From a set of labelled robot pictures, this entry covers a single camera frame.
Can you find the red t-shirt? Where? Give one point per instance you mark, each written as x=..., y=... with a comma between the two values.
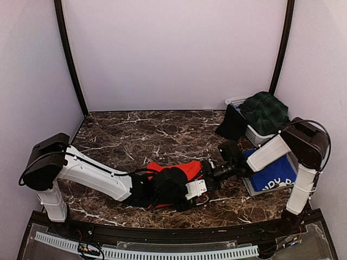
x=191, y=169

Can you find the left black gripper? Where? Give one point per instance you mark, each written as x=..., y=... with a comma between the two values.
x=181, y=208

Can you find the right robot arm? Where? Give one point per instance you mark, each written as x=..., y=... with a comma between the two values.
x=307, y=145

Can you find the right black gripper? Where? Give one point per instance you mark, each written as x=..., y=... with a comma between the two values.
x=209, y=176

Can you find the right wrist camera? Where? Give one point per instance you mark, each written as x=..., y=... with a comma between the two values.
x=230, y=152

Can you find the black front rail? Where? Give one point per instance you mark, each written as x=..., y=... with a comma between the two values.
x=262, y=232

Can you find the left black frame post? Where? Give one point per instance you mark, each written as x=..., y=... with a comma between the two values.
x=58, y=5

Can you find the white slotted cable duct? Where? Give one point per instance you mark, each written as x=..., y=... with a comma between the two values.
x=108, y=252

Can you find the black frame post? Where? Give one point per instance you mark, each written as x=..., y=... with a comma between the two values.
x=283, y=46
x=58, y=5

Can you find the grey folded garment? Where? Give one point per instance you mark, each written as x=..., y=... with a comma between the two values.
x=252, y=189

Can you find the blue printed t-shirt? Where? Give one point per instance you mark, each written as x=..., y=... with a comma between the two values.
x=276, y=176

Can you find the dark green plaid garment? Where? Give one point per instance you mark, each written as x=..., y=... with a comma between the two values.
x=265, y=113

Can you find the right black frame post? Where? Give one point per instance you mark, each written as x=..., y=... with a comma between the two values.
x=283, y=46

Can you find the black garment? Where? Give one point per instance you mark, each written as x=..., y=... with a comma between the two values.
x=233, y=126

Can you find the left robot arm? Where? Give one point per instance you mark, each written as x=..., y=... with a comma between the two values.
x=55, y=158

